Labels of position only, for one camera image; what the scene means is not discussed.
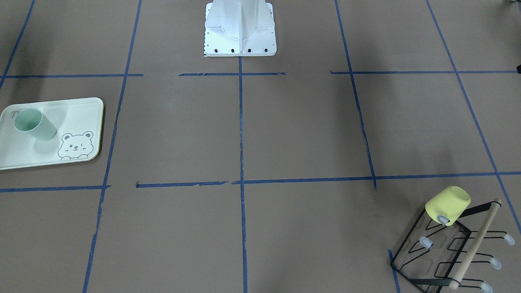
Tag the pale green plastic cup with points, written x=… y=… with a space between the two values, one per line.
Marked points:
x=34 y=123

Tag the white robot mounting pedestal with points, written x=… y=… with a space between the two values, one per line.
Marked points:
x=239 y=28

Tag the cream bear serving tray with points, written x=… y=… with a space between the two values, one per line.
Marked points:
x=78 y=123

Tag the yellow plastic cup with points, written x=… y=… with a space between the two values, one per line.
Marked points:
x=446 y=207

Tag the black wire cup rack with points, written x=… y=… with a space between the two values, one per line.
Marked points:
x=434 y=256

